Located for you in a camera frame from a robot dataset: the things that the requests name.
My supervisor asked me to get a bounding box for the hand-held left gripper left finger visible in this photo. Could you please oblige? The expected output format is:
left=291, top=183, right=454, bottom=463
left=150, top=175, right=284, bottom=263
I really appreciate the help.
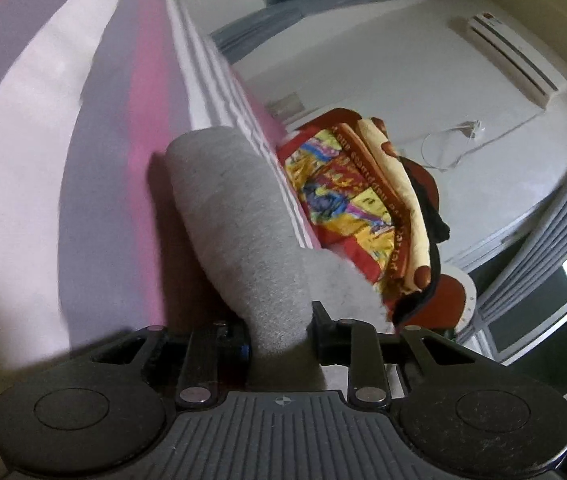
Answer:
left=86, top=320, right=253, bottom=408

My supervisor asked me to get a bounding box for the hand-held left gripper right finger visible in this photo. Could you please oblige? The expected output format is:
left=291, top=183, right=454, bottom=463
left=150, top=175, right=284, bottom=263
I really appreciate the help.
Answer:
left=307, top=301, right=484, bottom=409

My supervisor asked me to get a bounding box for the grey sock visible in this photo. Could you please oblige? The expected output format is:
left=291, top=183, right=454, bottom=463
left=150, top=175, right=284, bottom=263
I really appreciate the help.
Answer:
left=164, top=127, right=397, bottom=393

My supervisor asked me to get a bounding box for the colourful printed blanket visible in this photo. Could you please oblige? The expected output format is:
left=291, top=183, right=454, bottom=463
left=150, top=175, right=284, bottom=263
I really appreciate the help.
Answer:
left=276, top=107, right=467, bottom=331

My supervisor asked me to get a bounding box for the black cloth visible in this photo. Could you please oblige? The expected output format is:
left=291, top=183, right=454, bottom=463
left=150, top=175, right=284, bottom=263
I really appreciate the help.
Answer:
left=401, top=157, right=451, bottom=246

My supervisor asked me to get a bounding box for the pink striped bed sheet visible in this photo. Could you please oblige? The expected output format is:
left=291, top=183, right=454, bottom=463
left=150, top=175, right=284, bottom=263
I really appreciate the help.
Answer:
left=0, top=0, right=324, bottom=466

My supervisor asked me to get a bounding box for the white air conditioner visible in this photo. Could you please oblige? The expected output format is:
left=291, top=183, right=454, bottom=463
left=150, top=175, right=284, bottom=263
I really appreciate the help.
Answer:
left=448, top=10, right=567, bottom=109

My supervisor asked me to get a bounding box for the wall outlet plate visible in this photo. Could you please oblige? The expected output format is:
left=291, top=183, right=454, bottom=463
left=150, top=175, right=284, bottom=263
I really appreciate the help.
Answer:
left=265, top=91, right=307, bottom=122

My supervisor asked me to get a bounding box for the white cable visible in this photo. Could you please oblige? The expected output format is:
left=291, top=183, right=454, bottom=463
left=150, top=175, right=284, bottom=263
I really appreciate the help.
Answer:
left=421, top=109, right=539, bottom=172

